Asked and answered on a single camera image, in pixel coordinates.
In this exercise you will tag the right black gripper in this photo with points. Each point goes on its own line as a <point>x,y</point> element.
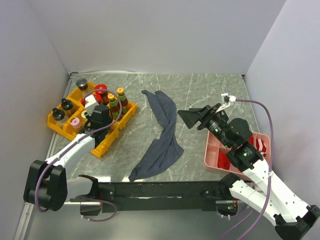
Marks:
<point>191,116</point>

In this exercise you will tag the red packet in tray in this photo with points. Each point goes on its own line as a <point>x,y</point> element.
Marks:
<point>223,161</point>

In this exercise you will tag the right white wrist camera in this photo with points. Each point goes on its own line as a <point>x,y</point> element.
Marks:
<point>227,101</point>

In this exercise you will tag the yellow-green lid spice shaker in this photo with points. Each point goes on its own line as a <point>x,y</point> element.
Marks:
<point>83,115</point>

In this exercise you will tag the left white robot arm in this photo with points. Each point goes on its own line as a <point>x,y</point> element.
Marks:
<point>87,140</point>

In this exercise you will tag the black lid spice jar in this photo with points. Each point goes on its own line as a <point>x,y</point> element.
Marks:
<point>82,85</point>

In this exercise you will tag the yellow compartment bin tray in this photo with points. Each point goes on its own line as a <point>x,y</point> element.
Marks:
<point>70,133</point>

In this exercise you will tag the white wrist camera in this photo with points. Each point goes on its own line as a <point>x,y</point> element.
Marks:
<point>89,103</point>
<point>227,101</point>

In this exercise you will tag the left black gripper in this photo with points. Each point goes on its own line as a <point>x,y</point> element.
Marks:
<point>89,117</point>

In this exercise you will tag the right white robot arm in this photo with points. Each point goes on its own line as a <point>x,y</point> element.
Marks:
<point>291,217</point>

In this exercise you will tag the red white packet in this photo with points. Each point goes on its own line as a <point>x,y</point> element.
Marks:
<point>261,147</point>

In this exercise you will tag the green label sauce bottle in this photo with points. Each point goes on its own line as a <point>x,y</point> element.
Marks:
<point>123,100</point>

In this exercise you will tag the red label sauce bottle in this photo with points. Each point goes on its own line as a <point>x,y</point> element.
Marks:
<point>114,106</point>

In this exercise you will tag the black cap salt grinder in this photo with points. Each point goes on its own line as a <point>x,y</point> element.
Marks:
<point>68,106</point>

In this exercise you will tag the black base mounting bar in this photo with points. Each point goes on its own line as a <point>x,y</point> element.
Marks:
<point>154,196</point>

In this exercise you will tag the red lid sauce jar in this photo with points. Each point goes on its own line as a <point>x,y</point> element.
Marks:
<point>98,98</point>
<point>102,91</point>

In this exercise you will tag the dark blue cloth towel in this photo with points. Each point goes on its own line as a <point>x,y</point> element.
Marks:
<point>164,151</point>

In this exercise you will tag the pink lid spice shaker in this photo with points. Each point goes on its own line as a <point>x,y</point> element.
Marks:
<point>75,123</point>

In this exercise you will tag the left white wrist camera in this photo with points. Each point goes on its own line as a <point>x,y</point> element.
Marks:
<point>89,103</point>

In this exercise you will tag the pink compartment tray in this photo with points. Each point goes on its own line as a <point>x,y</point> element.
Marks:
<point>213,147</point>

